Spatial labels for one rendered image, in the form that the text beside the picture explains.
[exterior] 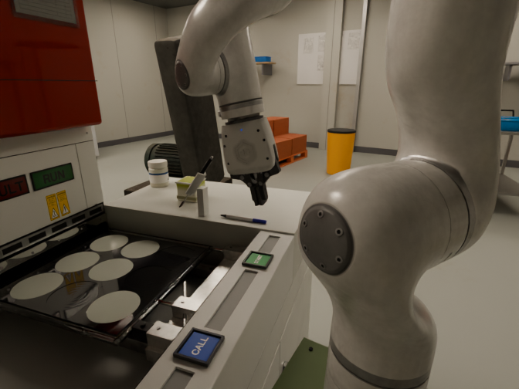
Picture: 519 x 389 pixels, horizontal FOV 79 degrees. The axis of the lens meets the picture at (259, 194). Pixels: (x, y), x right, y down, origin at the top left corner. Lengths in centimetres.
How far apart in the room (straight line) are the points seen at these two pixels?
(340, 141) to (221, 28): 445
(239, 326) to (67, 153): 70
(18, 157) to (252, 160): 58
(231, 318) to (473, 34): 49
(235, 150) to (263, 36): 717
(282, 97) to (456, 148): 714
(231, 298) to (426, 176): 41
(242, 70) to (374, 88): 627
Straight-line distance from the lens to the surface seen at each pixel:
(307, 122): 724
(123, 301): 76
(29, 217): 98
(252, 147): 60
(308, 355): 70
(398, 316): 32
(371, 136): 689
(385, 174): 30
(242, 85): 59
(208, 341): 53
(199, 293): 77
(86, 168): 107
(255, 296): 61
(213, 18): 52
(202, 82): 55
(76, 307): 78
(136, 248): 96
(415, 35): 32
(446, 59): 31
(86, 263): 93
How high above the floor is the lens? 133
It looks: 19 degrees down
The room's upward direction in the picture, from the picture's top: straight up
